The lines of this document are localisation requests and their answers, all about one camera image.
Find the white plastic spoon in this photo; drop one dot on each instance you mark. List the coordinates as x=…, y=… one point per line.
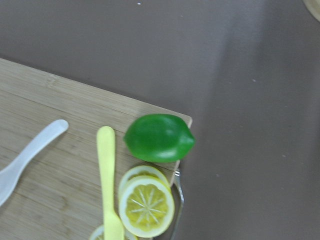
x=10, y=175

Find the green lime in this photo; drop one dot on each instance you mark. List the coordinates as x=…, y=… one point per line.
x=159, y=138

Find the middle lemon slice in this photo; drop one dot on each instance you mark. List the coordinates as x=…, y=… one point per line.
x=141, y=170

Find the front lemon slice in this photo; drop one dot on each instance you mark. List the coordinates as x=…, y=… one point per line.
x=146, y=206

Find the yellow plastic knife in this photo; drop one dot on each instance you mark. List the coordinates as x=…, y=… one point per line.
x=106, y=153

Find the bamboo cutting board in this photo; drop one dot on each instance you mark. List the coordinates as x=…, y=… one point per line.
x=58, y=196

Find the metal board handle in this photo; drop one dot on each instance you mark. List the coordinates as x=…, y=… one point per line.
x=179, y=201

